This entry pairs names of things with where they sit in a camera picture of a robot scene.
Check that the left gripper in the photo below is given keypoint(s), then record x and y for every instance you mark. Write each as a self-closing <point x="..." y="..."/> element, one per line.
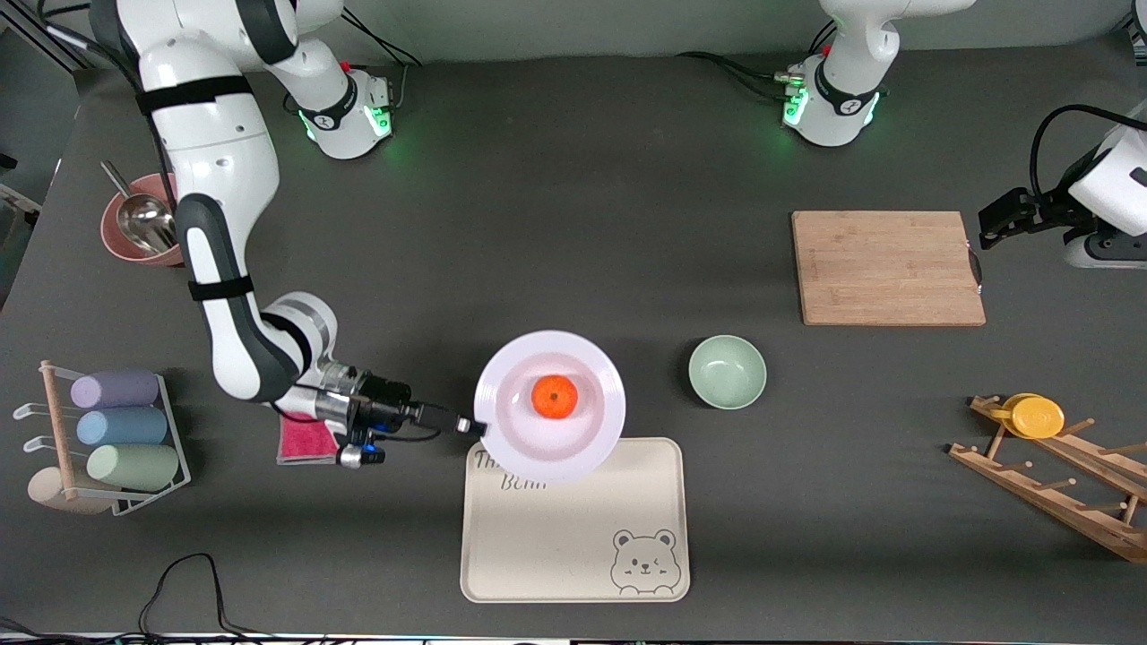
<point x="1028" y="211"/>

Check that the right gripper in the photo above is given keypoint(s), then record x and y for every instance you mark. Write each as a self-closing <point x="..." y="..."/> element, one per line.
<point x="387" y="403"/>

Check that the orange fruit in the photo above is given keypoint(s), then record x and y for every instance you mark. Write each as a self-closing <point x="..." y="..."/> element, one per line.
<point x="555" y="397"/>

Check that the white round plate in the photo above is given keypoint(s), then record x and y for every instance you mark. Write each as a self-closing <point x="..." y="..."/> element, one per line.
<point x="556" y="448"/>

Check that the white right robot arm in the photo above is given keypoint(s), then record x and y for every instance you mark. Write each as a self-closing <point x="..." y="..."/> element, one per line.
<point x="215" y="152"/>

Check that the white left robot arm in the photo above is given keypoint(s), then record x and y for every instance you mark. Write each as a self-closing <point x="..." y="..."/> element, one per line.
<point x="842" y="98"/>

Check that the pink cloth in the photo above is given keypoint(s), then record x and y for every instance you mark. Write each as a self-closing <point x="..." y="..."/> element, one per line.
<point x="305" y="443"/>

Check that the wooden cutting board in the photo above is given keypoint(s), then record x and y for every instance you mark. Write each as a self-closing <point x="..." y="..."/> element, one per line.
<point x="883" y="269"/>

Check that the yellow cup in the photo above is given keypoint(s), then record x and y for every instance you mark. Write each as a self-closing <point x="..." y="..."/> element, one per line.
<point x="1035" y="417"/>

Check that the cream tray with bear print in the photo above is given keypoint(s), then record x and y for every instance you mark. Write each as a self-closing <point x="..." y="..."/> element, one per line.
<point x="556" y="537"/>

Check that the pale green cup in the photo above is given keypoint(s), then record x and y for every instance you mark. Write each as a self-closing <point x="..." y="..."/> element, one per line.
<point x="134" y="467"/>

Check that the blue cup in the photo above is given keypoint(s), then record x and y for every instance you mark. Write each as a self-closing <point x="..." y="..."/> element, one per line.
<point x="121" y="427"/>

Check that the purple cup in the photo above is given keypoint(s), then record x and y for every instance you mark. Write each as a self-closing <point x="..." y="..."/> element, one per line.
<point x="116" y="390"/>

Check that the wooden peg drying rack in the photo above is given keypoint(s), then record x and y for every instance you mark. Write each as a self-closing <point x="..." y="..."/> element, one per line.
<point x="1048" y="502"/>

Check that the metal ladle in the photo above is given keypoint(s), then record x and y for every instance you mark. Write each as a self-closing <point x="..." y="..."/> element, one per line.
<point x="143" y="219"/>

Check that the pink bowl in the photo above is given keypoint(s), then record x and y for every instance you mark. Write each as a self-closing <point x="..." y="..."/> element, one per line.
<point x="112" y="235"/>

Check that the light green bowl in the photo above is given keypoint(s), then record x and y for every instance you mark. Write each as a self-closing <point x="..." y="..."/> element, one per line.
<point x="728" y="372"/>

